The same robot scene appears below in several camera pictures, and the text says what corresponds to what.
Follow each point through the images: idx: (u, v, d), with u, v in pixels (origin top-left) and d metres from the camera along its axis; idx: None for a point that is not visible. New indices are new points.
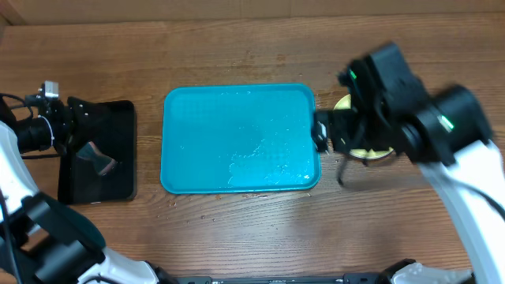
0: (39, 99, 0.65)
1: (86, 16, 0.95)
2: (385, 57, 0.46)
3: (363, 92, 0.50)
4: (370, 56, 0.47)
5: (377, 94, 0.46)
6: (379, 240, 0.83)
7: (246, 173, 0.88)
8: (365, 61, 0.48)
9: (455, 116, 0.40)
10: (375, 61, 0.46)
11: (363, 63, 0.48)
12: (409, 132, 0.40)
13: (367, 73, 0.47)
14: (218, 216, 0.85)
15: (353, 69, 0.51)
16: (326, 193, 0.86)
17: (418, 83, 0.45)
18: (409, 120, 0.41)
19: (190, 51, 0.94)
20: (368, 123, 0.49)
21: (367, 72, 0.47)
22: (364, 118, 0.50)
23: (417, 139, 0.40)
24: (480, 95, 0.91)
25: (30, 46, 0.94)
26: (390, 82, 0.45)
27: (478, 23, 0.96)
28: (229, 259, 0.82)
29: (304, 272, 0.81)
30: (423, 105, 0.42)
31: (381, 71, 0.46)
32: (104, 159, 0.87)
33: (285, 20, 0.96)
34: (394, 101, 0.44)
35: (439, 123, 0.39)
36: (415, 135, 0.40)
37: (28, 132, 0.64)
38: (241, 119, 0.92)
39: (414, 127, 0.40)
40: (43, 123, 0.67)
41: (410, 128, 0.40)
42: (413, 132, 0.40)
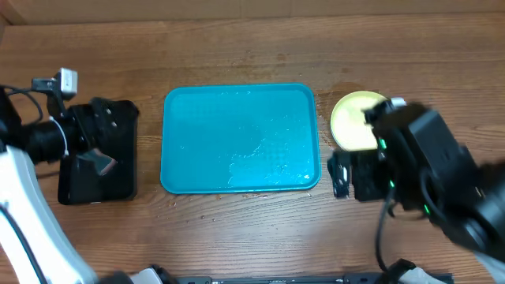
0: (50, 90, 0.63)
1: (88, 16, 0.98)
2: (424, 131, 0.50)
3: (402, 162, 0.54)
4: (409, 129, 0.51)
5: (422, 173, 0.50)
6: (380, 239, 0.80)
7: (246, 173, 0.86)
8: (401, 133, 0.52)
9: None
10: (417, 136, 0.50)
11: (398, 134, 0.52)
12: (473, 229, 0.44)
13: (405, 146, 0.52)
14: (218, 216, 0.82)
15: (386, 138, 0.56)
16: (326, 192, 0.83)
17: (461, 156, 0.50)
18: (468, 214, 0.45)
19: (190, 51, 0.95)
20: (411, 189, 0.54)
21: (405, 144, 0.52)
22: (408, 184, 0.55)
23: (480, 234, 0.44)
24: (481, 95, 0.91)
25: (35, 46, 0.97)
26: (435, 161, 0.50)
27: (476, 23, 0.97)
28: (229, 259, 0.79)
29: (304, 272, 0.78)
30: (473, 192, 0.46)
31: (423, 147, 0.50)
32: (104, 160, 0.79)
33: (285, 19, 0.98)
34: (440, 180, 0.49)
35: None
36: (477, 231, 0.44)
37: (36, 137, 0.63)
38: (241, 118, 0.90)
39: (476, 222, 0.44)
40: (54, 128, 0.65)
41: (472, 222, 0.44)
42: (474, 227, 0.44)
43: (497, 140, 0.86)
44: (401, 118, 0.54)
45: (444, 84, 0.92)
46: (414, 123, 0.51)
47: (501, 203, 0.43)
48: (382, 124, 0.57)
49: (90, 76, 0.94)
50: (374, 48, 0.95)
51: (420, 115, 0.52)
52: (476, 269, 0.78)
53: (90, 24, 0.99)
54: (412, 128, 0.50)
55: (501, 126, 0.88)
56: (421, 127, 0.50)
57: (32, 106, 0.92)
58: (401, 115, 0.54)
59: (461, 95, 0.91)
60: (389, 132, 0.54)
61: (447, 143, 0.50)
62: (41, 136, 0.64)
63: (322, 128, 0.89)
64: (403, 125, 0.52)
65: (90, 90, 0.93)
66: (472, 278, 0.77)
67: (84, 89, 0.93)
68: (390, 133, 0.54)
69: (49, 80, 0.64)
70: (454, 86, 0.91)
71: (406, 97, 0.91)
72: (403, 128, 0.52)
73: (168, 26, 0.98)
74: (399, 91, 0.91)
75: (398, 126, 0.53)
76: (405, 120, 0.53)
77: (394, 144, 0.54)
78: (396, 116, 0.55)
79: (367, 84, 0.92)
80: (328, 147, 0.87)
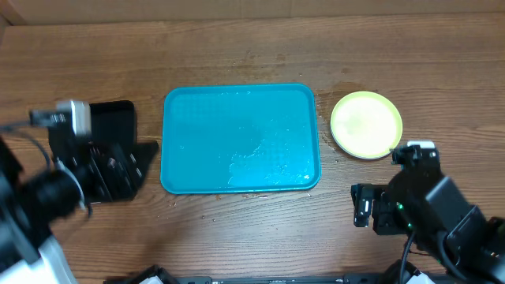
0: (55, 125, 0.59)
1: (88, 16, 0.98)
2: (439, 198, 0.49)
3: (416, 222, 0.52)
4: (425, 199, 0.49)
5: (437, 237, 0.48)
6: (381, 239, 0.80)
7: (246, 173, 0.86)
8: (417, 200, 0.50)
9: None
10: (433, 205, 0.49)
11: (414, 201, 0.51)
12: None
13: (420, 213, 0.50)
14: (218, 216, 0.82)
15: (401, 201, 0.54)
16: (326, 192, 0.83)
17: (473, 213, 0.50)
18: (484, 276, 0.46)
19: (190, 52, 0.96)
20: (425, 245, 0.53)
21: (420, 211, 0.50)
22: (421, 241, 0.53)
23: None
24: (481, 95, 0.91)
25: (35, 46, 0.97)
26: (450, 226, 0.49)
27: (476, 24, 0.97)
28: (229, 259, 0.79)
29: (304, 272, 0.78)
30: (487, 252, 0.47)
31: (440, 215, 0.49)
32: None
33: (285, 20, 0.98)
34: (456, 242, 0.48)
35: None
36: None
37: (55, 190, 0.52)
38: (241, 119, 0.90)
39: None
40: None
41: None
42: None
43: (497, 140, 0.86)
44: (416, 183, 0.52)
45: (443, 84, 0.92)
46: (430, 191, 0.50)
47: None
48: (396, 182, 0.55)
49: (89, 76, 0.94)
50: (373, 48, 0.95)
51: (434, 181, 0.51)
52: None
53: (90, 24, 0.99)
54: (428, 197, 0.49)
55: (501, 126, 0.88)
56: (437, 196, 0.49)
57: (31, 106, 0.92)
58: (414, 180, 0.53)
59: (460, 95, 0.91)
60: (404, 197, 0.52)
61: (460, 208, 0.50)
62: (50, 185, 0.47)
63: (322, 128, 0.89)
64: (420, 192, 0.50)
65: (90, 90, 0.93)
66: None
67: (84, 89, 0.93)
68: (405, 197, 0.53)
69: (54, 115, 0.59)
70: (454, 86, 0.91)
71: (406, 97, 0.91)
72: (419, 196, 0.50)
73: (168, 26, 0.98)
74: (399, 91, 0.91)
75: (413, 194, 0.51)
76: (419, 186, 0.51)
77: (408, 209, 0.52)
78: (411, 178, 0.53)
79: (367, 85, 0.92)
80: (328, 147, 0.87)
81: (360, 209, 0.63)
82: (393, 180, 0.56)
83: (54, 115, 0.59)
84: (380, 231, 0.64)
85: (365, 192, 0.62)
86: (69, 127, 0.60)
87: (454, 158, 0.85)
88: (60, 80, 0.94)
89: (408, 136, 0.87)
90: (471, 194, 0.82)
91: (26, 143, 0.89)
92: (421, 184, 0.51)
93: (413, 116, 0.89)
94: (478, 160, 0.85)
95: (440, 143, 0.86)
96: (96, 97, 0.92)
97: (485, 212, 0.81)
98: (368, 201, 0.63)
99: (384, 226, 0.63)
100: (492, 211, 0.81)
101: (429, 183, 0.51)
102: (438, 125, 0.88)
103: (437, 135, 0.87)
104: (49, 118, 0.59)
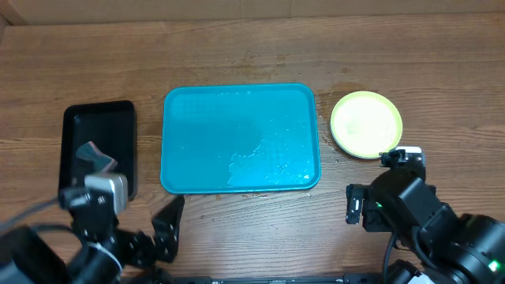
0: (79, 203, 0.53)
1: (88, 16, 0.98)
2: (412, 195, 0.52)
3: (392, 218, 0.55)
4: (398, 196, 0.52)
5: (412, 231, 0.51)
6: (381, 239, 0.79)
7: (246, 173, 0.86)
8: (391, 197, 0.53)
9: (493, 255, 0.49)
10: (406, 201, 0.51)
11: (389, 198, 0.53)
12: (457, 276, 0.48)
13: (397, 209, 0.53)
14: (218, 216, 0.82)
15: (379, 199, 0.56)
16: (325, 192, 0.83)
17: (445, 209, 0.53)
18: (453, 264, 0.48)
19: (190, 52, 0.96)
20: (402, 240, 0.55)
21: (396, 207, 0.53)
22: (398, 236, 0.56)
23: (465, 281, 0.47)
24: (481, 95, 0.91)
25: (35, 46, 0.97)
26: (424, 220, 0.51)
27: (476, 24, 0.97)
28: (228, 259, 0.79)
29: (304, 272, 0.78)
30: (458, 243, 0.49)
31: (413, 210, 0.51)
32: (105, 160, 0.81)
33: (285, 20, 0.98)
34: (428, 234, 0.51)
35: (484, 266, 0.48)
36: (462, 280, 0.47)
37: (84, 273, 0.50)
38: (241, 119, 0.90)
39: (460, 270, 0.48)
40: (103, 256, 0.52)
41: (456, 271, 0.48)
42: (460, 276, 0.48)
43: (497, 140, 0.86)
44: (392, 183, 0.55)
45: (443, 84, 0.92)
46: (404, 188, 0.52)
47: (477, 253, 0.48)
48: (375, 183, 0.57)
49: (90, 76, 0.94)
50: (373, 48, 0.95)
51: (408, 179, 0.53)
52: None
53: (90, 24, 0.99)
54: (402, 195, 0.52)
55: (501, 126, 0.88)
56: (411, 193, 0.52)
57: (31, 106, 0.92)
58: (390, 180, 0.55)
59: (460, 95, 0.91)
60: (381, 196, 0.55)
61: (433, 204, 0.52)
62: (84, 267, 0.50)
63: (322, 128, 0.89)
64: (394, 192, 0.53)
65: (90, 90, 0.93)
66: None
67: (84, 89, 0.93)
68: (382, 195, 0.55)
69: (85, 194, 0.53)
70: (454, 86, 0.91)
71: (406, 97, 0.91)
72: (394, 192, 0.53)
73: (168, 26, 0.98)
74: (399, 91, 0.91)
75: (389, 192, 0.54)
76: (394, 184, 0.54)
77: (386, 206, 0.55)
78: (387, 178, 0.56)
79: (367, 84, 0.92)
80: (328, 147, 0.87)
81: (350, 208, 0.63)
82: (375, 181, 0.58)
83: (88, 194, 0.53)
84: (369, 227, 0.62)
85: (356, 192, 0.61)
86: (111, 210, 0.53)
87: (454, 158, 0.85)
88: (60, 80, 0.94)
89: (408, 136, 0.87)
90: (472, 193, 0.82)
91: (27, 143, 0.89)
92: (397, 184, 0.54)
93: (413, 116, 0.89)
94: (478, 159, 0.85)
95: (440, 142, 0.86)
96: (95, 97, 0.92)
97: (486, 211, 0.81)
98: (358, 201, 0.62)
99: (373, 224, 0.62)
100: (493, 211, 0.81)
101: (403, 183, 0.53)
102: (438, 125, 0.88)
103: (437, 134, 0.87)
104: (81, 197, 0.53)
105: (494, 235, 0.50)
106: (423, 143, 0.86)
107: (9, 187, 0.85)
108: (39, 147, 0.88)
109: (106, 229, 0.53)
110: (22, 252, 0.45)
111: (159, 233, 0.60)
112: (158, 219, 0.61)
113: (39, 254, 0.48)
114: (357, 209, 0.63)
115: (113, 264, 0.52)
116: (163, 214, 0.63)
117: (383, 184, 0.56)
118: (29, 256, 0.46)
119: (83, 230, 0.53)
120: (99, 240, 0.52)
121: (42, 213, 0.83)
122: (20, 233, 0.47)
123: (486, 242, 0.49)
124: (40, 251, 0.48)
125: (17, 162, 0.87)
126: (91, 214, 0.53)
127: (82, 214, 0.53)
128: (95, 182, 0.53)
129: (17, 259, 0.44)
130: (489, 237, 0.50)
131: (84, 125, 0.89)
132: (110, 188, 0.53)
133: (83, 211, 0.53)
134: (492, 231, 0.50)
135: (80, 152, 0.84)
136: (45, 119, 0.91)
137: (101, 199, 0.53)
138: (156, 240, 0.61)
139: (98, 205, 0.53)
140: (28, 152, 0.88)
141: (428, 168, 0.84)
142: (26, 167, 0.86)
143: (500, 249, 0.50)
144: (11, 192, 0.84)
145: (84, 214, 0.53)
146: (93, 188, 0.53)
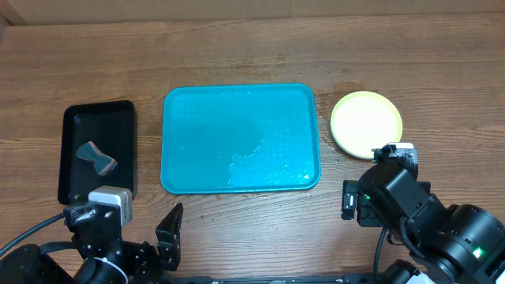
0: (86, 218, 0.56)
1: (88, 16, 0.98)
2: (397, 185, 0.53)
3: (381, 210, 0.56)
4: (384, 187, 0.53)
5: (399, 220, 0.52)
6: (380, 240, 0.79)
7: (247, 173, 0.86)
8: (379, 188, 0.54)
9: (480, 243, 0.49)
10: (392, 192, 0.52)
11: (376, 189, 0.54)
12: (443, 263, 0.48)
13: (384, 200, 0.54)
14: (218, 216, 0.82)
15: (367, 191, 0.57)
16: (326, 192, 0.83)
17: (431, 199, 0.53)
18: (439, 252, 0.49)
19: (190, 52, 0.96)
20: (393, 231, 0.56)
21: (383, 199, 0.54)
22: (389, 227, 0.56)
23: (450, 268, 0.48)
24: (481, 95, 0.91)
25: (35, 46, 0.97)
26: (410, 210, 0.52)
27: (476, 23, 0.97)
28: (228, 259, 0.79)
29: (304, 272, 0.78)
30: (444, 233, 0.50)
31: (399, 200, 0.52)
32: (104, 158, 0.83)
33: (285, 20, 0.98)
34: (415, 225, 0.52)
35: (469, 254, 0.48)
36: (448, 267, 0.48)
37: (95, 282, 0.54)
38: (241, 119, 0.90)
39: (447, 259, 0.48)
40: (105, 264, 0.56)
41: (443, 260, 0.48)
42: (446, 264, 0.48)
43: (497, 140, 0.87)
44: (379, 175, 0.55)
45: (443, 84, 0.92)
46: (390, 180, 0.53)
47: (462, 241, 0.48)
48: (364, 176, 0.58)
49: (89, 76, 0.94)
50: (374, 48, 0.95)
51: (394, 170, 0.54)
52: None
53: (90, 24, 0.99)
54: (388, 186, 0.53)
55: (500, 126, 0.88)
56: (398, 184, 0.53)
57: (31, 106, 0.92)
58: (376, 172, 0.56)
59: (461, 95, 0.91)
60: (369, 187, 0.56)
61: (420, 195, 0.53)
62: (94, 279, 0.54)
63: (322, 128, 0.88)
64: (380, 183, 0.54)
65: (89, 90, 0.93)
66: None
67: (84, 89, 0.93)
68: (370, 187, 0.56)
69: (91, 209, 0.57)
70: (454, 86, 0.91)
71: (406, 97, 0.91)
72: (380, 184, 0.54)
73: (168, 26, 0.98)
74: (398, 91, 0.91)
75: (375, 184, 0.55)
76: (381, 177, 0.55)
77: (374, 197, 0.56)
78: (374, 170, 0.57)
79: (367, 84, 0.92)
80: (328, 147, 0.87)
81: (345, 203, 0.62)
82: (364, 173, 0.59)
83: (94, 209, 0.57)
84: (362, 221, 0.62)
85: (349, 187, 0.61)
86: (117, 224, 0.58)
87: (454, 158, 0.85)
88: (60, 80, 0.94)
89: (408, 136, 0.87)
90: (472, 193, 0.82)
91: (26, 143, 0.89)
92: (383, 177, 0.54)
93: (413, 116, 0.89)
94: (478, 159, 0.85)
95: (440, 142, 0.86)
96: (95, 97, 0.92)
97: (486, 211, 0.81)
98: (353, 196, 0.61)
99: (367, 218, 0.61)
100: (492, 211, 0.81)
101: (389, 174, 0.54)
102: (438, 125, 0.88)
103: (437, 134, 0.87)
104: (86, 213, 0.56)
105: (481, 223, 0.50)
106: (423, 143, 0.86)
107: (9, 187, 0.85)
108: (39, 147, 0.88)
109: (110, 241, 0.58)
110: (32, 272, 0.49)
111: (163, 242, 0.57)
112: (162, 229, 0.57)
113: (49, 272, 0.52)
114: (352, 205, 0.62)
115: (117, 273, 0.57)
116: (166, 222, 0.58)
117: (370, 177, 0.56)
118: (38, 275, 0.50)
119: (87, 244, 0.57)
120: (104, 252, 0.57)
121: (42, 213, 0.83)
122: (29, 251, 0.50)
123: (472, 230, 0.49)
124: (49, 267, 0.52)
125: (16, 162, 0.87)
126: (98, 229, 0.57)
127: (87, 228, 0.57)
128: (101, 197, 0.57)
129: (27, 280, 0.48)
130: (474, 226, 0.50)
131: (84, 125, 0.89)
132: (116, 203, 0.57)
133: (90, 225, 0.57)
134: (479, 219, 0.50)
135: (80, 153, 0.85)
136: (45, 119, 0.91)
137: (108, 214, 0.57)
138: (161, 248, 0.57)
139: (102, 220, 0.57)
140: (28, 152, 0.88)
141: (428, 168, 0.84)
142: (25, 167, 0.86)
143: (488, 237, 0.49)
144: (11, 192, 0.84)
145: (89, 228, 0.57)
146: (99, 203, 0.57)
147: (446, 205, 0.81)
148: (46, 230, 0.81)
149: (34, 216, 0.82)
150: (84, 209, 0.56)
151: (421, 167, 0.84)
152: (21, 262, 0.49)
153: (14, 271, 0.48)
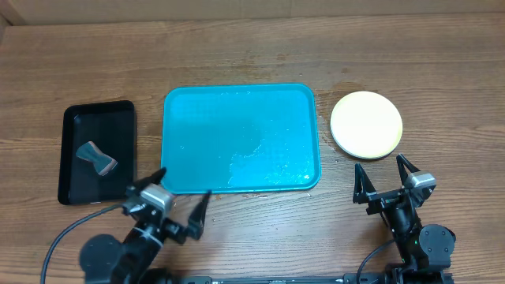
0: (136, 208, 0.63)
1: (88, 16, 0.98)
2: (437, 264, 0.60)
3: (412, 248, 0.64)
4: (428, 259, 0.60)
5: (410, 264, 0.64)
6: (379, 240, 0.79)
7: (247, 173, 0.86)
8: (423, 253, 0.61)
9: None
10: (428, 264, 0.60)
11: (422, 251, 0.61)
12: None
13: (422, 258, 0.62)
14: (218, 216, 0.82)
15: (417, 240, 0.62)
16: (326, 192, 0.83)
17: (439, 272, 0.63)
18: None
19: (190, 51, 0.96)
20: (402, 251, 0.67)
21: (422, 255, 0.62)
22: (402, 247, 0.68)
23: None
24: (481, 95, 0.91)
25: (35, 46, 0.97)
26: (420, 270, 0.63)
27: (476, 23, 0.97)
28: (229, 259, 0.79)
29: (304, 272, 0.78)
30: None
31: (426, 268, 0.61)
32: (104, 158, 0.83)
33: (285, 20, 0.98)
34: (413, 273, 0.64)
35: None
36: None
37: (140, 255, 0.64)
38: (241, 119, 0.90)
39: None
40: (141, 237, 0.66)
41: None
42: None
43: (497, 140, 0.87)
44: (437, 248, 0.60)
45: (443, 84, 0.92)
46: (436, 259, 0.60)
47: None
48: (428, 227, 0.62)
49: (89, 76, 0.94)
50: (373, 48, 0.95)
51: (444, 252, 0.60)
52: (476, 268, 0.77)
53: (90, 24, 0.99)
54: (430, 262, 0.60)
55: (501, 126, 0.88)
56: (439, 267, 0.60)
57: (31, 106, 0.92)
58: (436, 241, 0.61)
59: (460, 95, 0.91)
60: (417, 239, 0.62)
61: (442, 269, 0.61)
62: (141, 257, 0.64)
63: (322, 128, 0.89)
64: (430, 253, 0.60)
65: (89, 90, 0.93)
66: (473, 278, 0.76)
67: (84, 89, 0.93)
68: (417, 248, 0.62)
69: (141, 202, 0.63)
70: (454, 86, 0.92)
71: (406, 97, 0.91)
72: (429, 255, 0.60)
73: (168, 26, 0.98)
74: (398, 91, 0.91)
75: (430, 248, 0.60)
76: (436, 247, 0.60)
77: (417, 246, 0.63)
78: (436, 238, 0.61)
79: (367, 84, 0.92)
80: (328, 147, 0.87)
81: (403, 225, 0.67)
82: (431, 229, 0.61)
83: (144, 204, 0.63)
84: (371, 212, 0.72)
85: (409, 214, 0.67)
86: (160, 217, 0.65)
87: (454, 158, 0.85)
88: (59, 80, 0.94)
89: (409, 136, 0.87)
90: (472, 193, 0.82)
91: (26, 143, 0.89)
92: (438, 252, 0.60)
93: (413, 116, 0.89)
94: (478, 159, 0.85)
95: (440, 141, 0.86)
96: (95, 97, 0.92)
97: (486, 211, 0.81)
98: (403, 218, 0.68)
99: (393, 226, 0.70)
100: (493, 211, 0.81)
101: (441, 252, 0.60)
102: (438, 125, 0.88)
103: (437, 134, 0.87)
104: (137, 206, 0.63)
105: None
106: (423, 143, 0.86)
107: (9, 187, 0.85)
108: (39, 147, 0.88)
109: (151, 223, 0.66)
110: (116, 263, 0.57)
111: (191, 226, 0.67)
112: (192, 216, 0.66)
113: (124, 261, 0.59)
114: (405, 226, 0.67)
115: (155, 246, 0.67)
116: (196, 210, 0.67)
117: (432, 238, 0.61)
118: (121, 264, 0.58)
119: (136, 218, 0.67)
120: (146, 226, 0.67)
121: (42, 213, 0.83)
122: (114, 245, 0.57)
123: None
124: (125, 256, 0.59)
125: (16, 162, 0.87)
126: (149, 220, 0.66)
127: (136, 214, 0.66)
128: (151, 199, 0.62)
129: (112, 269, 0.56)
130: None
131: (84, 125, 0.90)
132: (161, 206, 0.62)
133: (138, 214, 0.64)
134: None
135: (80, 152, 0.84)
136: (45, 120, 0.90)
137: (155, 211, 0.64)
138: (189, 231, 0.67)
139: (150, 214, 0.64)
140: (28, 152, 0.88)
141: (428, 167, 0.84)
142: (26, 168, 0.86)
143: None
144: (11, 192, 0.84)
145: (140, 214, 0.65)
146: (149, 202, 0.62)
147: (446, 204, 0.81)
148: (46, 230, 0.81)
149: (35, 216, 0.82)
150: (137, 203, 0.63)
151: (422, 168, 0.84)
152: (106, 259, 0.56)
153: (102, 263, 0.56)
